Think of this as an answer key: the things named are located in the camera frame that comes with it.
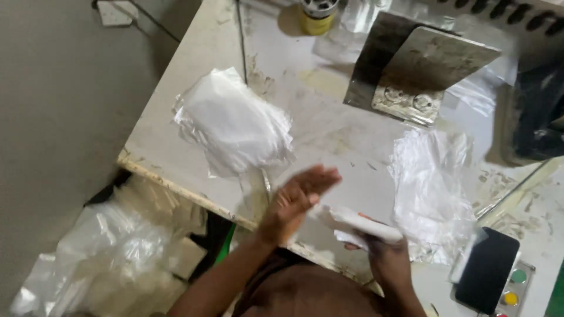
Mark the person's left hand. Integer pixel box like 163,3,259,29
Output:
258,165,343,247

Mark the person's right hand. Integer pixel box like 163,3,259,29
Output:
344,213,414,296

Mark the white cloth piece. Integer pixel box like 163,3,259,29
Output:
317,205,404,252

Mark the clear plastic sheet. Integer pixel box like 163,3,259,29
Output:
387,128,479,266

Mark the pile of clear plastic bags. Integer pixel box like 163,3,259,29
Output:
172,67,297,179

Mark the black smartphone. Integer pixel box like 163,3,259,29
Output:
454,226,521,316

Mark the control box with coloured buttons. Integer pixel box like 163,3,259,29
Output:
493,260,536,317

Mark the yellow can with metal lid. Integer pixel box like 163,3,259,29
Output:
300,0,340,37

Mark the black machine part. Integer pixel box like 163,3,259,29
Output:
511,62,564,161

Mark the large clear plastic bag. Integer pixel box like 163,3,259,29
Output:
9,176,208,317

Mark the metal plate bracket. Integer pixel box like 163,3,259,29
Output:
343,11,503,128

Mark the black cable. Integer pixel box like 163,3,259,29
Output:
92,0,182,44

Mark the white wall socket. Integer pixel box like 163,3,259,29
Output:
96,0,140,27

